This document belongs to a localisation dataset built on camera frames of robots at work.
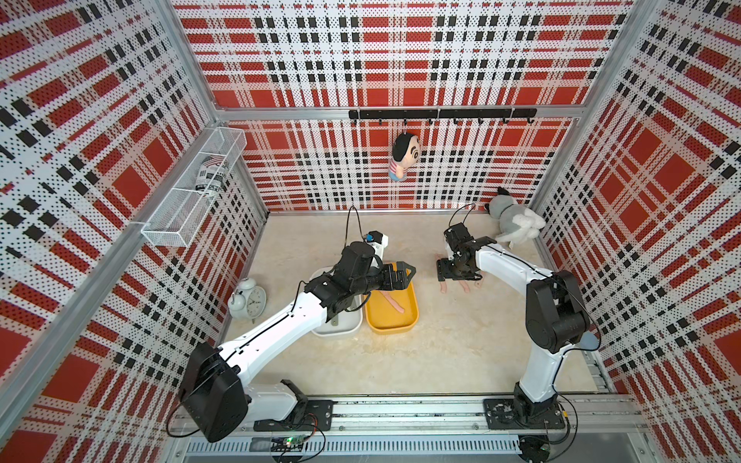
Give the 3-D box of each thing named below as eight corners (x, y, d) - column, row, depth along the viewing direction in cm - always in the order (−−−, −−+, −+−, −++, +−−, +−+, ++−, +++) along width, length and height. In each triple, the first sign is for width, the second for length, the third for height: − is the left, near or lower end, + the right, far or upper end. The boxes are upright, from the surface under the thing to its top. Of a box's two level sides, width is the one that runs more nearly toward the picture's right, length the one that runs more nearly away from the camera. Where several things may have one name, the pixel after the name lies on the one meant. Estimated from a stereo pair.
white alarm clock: (241, 323, 92) (225, 306, 83) (250, 296, 98) (236, 278, 89) (260, 323, 92) (246, 306, 83) (268, 296, 98) (256, 278, 89)
